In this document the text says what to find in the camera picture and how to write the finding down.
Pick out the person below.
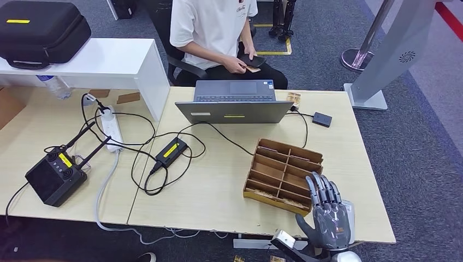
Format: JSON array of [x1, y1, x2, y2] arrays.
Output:
[[169, 0, 289, 91]]

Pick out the brown cardboard sheet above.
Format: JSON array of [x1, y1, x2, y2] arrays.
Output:
[[0, 87, 27, 130]]

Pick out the black stand legs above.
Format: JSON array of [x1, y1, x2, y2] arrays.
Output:
[[268, 0, 298, 41]]

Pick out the grey kiosk stand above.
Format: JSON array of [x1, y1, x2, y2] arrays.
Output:
[[343, 0, 437, 110]]

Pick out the yellow floor tape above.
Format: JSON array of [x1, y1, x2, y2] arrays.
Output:
[[253, 23, 292, 56]]

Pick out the black carrying case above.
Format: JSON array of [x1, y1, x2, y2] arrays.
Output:
[[0, 1, 92, 70]]

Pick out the white desk shelf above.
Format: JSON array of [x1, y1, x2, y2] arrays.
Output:
[[0, 38, 171, 122]]

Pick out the grey laptop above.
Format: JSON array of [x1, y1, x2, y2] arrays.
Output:
[[174, 79, 294, 125]]

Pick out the black laptop power cable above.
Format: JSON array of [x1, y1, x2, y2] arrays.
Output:
[[130, 122, 256, 197]]

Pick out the person's right hand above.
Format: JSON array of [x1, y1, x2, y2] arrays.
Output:
[[221, 55, 248, 75]]

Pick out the black router cable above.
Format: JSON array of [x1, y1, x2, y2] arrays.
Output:
[[4, 182, 29, 229]]

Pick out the clear plastic holder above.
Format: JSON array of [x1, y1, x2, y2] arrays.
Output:
[[73, 155, 92, 174]]

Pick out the white power strip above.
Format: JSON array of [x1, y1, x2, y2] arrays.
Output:
[[100, 105, 124, 153]]

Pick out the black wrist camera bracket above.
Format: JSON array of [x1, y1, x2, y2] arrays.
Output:
[[271, 239, 332, 262]]

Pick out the clear plastic water bottle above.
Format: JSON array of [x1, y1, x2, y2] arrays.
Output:
[[36, 75, 72, 100]]

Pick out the black router box with antennas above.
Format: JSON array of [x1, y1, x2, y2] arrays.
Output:
[[24, 121, 112, 208]]

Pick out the cardboard compartment organizer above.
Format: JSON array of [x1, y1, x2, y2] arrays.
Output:
[[243, 138, 324, 218]]

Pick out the black power adapter yellow label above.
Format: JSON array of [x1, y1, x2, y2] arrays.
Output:
[[155, 137, 189, 169]]

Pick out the black card reader cable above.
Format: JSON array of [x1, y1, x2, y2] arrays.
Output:
[[290, 105, 314, 149]]

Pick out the black wallet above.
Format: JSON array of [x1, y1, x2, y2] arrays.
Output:
[[239, 53, 267, 69]]

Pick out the grey flat card reader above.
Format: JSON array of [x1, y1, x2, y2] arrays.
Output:
[[341, 199, 357, 245]]

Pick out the grey power strip cable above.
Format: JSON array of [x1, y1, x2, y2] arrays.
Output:
[[94, 150, 229, 246]]

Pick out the black box on floor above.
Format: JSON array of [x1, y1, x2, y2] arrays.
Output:
[[108, 0, 138, 20]]

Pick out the small black card reader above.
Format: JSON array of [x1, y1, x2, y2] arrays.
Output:
[[312, 111, 333, 128]]

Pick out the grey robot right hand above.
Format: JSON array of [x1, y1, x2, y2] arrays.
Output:
[[295, 171, 352, 251]]

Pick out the chrome stanchion post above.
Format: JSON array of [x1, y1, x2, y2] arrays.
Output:
[[340, 0, 394, 73]]

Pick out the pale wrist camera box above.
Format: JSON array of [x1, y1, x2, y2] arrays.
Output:
[[271, 230, 296, 250]]

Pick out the white board panel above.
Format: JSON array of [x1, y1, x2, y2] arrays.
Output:
[[105, 0, 118, 21]]

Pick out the red barrier strip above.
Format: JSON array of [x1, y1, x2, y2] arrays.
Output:
[[434, 1, 463, 42]]

